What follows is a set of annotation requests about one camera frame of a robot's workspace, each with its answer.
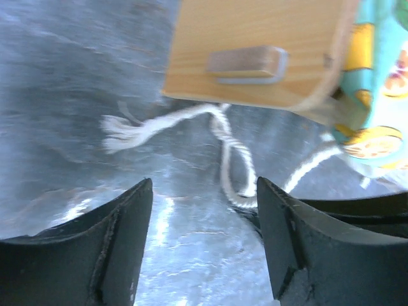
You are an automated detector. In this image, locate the wooden pet bed frame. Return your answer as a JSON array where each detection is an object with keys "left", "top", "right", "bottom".
[{"left": 163, "top": 0, "right": 359, "bottom": 125}]

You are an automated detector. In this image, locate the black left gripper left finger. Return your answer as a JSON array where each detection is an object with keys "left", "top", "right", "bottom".
[{"left": 1, "top": 178, "right": 153, "bottom": 306}]

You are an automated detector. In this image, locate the white front rope tie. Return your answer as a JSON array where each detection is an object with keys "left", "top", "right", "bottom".
[{"left": 101, "top": 103, "right": 348, "bottom": 210}]

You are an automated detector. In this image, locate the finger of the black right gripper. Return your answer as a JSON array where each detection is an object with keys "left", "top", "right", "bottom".
[{"left": 303, "top": 193, "right": 407, "bottom": 238}]

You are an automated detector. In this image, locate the lemon print cushion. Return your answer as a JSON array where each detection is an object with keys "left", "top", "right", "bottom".
[{"left": 331, "top": 1, "right": 407, "bottom": 179}]

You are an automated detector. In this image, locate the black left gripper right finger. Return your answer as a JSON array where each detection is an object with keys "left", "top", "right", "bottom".
[{"left": 257, "top": 177, "right": 407, "bottom": 305}]

